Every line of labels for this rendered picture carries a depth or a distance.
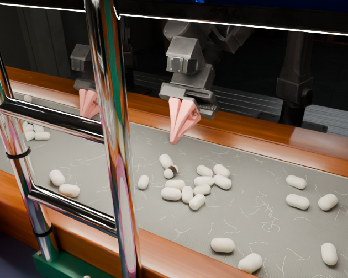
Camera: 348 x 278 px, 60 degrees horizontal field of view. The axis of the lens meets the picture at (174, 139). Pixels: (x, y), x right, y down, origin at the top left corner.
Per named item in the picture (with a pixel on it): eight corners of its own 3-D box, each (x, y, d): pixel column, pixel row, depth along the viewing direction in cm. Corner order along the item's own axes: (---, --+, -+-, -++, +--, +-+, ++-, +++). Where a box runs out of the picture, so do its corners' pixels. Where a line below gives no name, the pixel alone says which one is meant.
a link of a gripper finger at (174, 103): (191, 143, 49) (210, 93, 52) (154, 133, 52) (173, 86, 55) (200, 155, 55) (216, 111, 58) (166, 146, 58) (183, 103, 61)
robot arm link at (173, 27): (183, 42, 49) (226, -18, 49) (154, 33, 55) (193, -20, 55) (216, 81, 57) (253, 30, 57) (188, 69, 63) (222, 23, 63)
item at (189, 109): (178, 139, 50) (197, 91, 53) (142, 129, 53) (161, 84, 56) (189, 152, 56) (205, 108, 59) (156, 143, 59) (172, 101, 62)
